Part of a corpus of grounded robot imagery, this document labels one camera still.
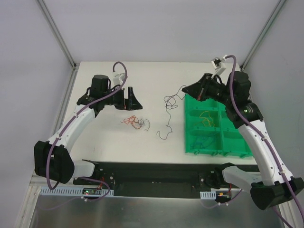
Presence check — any aluminium frame post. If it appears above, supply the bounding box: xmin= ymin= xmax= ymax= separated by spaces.
xmin=239 ymin=0 xmax=288 ymax=71
xmin=35 ymin=0 xmax=80 ymax=69

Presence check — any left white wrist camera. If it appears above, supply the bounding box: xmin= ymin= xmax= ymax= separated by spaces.
xmin=113 ymin=71 xmax=127 ymax=86

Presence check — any left aluminium frame post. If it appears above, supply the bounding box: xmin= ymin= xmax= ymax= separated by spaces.
xmin=35 ymin=0 xmax=80 ymax=69

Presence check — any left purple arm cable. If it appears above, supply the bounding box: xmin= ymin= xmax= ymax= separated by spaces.
xmin=46 ymin=61 xmax=128 ymax=190

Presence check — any aluminium front rail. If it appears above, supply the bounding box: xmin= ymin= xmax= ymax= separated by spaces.
xmin=38 ymin=182 xmax=240 ymax=200

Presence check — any multicolour wire bundle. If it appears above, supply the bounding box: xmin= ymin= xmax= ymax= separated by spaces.
xmin=120 ymin=115 xmax=152 ymax=132

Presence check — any right aluminium frame post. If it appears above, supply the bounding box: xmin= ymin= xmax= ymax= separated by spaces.
xmin=239 ymin=0 xmax=288 ymax=71

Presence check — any purple wire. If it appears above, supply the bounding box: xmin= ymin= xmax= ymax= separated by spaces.
xmin=156 ymin=85 xmax=188 ymax=141

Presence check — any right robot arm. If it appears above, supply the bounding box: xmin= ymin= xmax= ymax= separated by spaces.
xmin=182 ymin=71 xmax=304 ymax=210

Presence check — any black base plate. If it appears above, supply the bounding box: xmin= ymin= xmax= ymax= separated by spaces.
xmin=71 ymin=160 xmax=259 ymax=198

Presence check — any yellow wire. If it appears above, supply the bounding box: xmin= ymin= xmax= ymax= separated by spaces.
xmin=194 ymin=110 xmax=216 ymax=126

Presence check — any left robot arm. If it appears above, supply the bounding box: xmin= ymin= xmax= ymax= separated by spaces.
xmin=34 ymin=73 xmax=142 ymax=185

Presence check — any blue wire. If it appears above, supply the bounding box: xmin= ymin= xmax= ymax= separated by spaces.
xmin=192 ymin=136 xmax=214 ymax=150

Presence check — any green compartment tray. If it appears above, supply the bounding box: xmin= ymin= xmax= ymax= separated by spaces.
xmin=185 ymin=95 xmax=253 ymax=159

